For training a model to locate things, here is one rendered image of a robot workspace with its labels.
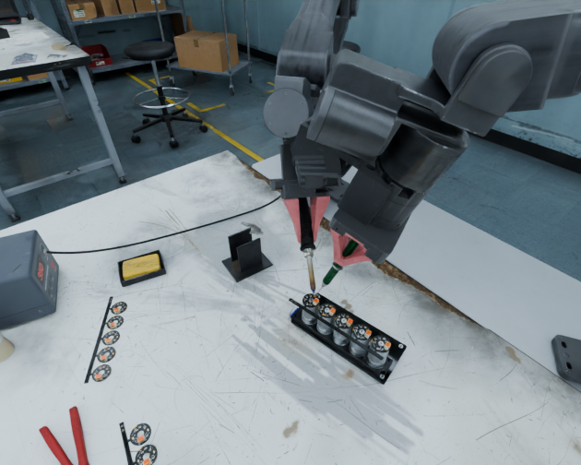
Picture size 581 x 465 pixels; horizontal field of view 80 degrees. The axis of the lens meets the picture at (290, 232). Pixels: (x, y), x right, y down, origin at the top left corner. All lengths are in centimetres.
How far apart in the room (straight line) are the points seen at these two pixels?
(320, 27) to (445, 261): 45
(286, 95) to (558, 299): 56
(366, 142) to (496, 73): 9
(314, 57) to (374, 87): 24
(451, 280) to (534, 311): 13
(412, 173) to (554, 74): 11
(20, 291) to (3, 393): 14
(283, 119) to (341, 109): 17
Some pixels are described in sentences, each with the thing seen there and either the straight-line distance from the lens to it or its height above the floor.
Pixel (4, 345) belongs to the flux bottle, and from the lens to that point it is 66.
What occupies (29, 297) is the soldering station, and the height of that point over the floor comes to 80.
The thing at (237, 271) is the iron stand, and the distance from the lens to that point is 63.
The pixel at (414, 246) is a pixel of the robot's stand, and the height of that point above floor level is 75.
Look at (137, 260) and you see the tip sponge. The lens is 69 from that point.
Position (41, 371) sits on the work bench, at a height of 75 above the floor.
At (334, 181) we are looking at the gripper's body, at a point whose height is 94.
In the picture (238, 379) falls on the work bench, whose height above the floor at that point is 75.
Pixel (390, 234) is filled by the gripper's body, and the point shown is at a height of 99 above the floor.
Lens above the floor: 122
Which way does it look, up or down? 41 degrees down
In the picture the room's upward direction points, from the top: straight up
